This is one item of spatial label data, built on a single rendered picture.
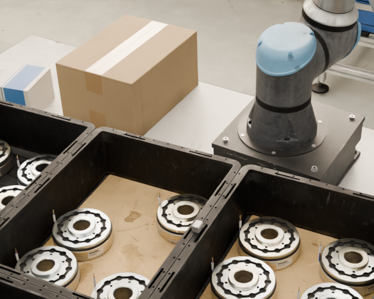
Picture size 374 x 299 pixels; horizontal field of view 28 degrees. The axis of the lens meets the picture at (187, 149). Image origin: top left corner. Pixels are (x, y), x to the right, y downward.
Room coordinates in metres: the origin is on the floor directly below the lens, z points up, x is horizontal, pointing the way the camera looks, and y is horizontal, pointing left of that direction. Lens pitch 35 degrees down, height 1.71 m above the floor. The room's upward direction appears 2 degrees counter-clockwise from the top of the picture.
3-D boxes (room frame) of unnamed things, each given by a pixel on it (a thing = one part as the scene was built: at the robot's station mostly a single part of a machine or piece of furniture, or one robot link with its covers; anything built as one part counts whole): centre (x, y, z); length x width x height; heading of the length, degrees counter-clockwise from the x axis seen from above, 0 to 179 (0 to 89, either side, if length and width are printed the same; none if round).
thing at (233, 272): (0.84, -0.08, 0.86); 0.05 x 0.05 x 0.01
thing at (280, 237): (0.93, -0.13, 0.86); 0.05 x 0.05 x 0.01
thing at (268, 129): (1.33, -0.21, 0.85); 0.15 x 0.15 x 0.10
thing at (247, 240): (0.93, -0.13, 0.86); 0.10 x 0.10 x 0.01
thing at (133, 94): (1.64, 0.13, 0.78); 0.30 x 0.22 x 0.16; 148
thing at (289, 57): (1.33, -0.21, 0.97); 0.13 x 0.12 x 0.14; 137
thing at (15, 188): (1.05, 0.32, 0.86); 0.10 x 0.10 x 0.01
